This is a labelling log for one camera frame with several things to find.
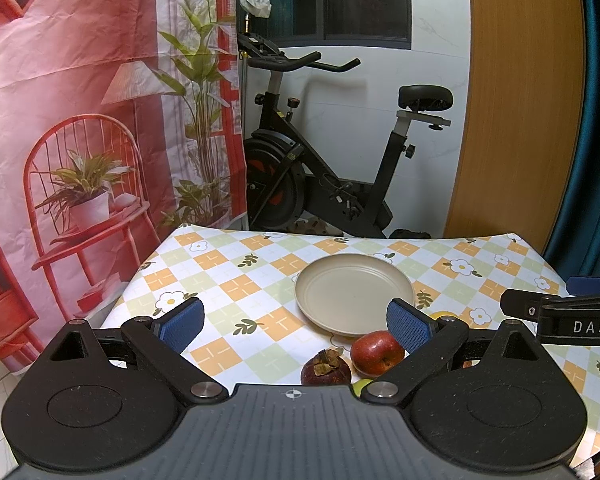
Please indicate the beige round plate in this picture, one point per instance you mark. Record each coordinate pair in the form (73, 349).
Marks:
(348, 294)

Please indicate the dark purple mangosteen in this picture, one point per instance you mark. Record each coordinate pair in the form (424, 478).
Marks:
(327, 368)

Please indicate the teal curtain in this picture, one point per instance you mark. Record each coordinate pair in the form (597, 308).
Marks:
(574, 246)

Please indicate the dark window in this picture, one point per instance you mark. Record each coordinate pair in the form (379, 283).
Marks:
(353, 23)

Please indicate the yellow lemon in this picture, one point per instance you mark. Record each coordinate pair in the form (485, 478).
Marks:
(442, 314)

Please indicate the wooden door panel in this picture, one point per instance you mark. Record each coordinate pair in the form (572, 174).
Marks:
(523, 112)

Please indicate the red printed backdrop cloth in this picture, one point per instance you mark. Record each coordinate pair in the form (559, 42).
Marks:
(119, 121)

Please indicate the black exercise bike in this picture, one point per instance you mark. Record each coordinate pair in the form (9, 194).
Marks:
(325, 173)

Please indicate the green apple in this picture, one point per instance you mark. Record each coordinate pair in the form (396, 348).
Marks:
(359, 385)

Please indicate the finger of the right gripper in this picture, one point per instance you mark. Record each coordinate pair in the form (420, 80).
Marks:
(532, 306)
(583, 285)

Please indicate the red apple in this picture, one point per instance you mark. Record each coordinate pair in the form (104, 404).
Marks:
(375, 353)

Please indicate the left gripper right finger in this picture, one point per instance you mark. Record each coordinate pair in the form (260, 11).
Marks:
(430, 346)

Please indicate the checkered floral tablecloth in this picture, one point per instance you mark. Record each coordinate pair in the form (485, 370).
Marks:
(273, 300)

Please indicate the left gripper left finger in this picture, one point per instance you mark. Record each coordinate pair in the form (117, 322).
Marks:
(158, 343)

